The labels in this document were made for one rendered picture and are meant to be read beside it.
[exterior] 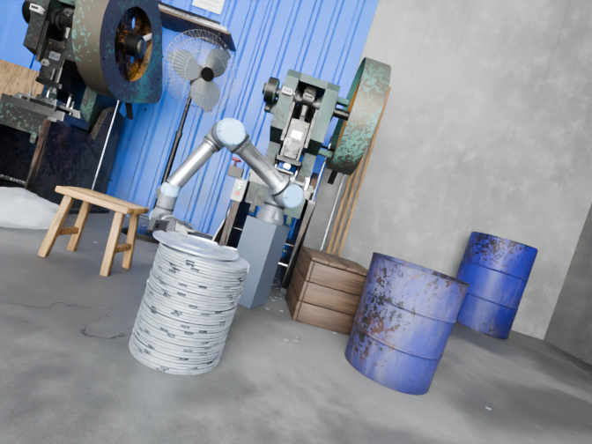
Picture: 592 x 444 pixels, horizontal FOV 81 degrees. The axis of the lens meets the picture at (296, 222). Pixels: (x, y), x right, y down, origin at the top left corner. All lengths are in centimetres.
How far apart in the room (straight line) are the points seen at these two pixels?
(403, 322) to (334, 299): 53
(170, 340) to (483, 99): 401
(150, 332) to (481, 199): 377
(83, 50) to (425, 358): 259
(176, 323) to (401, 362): 87
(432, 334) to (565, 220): 353
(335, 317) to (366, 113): 126
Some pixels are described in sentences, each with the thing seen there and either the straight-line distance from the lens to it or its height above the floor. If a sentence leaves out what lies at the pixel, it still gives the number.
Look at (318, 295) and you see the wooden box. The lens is 187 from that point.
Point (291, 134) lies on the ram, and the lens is 257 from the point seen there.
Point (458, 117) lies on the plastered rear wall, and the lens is 430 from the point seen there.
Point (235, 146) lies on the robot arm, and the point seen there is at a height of 74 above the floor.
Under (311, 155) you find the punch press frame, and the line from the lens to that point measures 281.
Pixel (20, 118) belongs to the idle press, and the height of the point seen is 57.
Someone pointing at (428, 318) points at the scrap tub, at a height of 31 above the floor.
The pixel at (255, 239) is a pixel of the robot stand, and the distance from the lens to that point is 182.
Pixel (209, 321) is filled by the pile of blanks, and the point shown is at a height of 17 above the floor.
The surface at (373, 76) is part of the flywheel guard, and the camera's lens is 245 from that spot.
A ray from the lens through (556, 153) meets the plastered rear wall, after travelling 483.
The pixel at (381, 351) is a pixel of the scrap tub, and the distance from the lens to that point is 152.
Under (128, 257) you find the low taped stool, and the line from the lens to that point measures 200.
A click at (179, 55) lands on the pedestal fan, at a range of 284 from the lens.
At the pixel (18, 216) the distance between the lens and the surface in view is 230.
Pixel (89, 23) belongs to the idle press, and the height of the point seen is 125.
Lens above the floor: 56
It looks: 2 degrees down
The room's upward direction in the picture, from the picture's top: 18 degrees clockwise
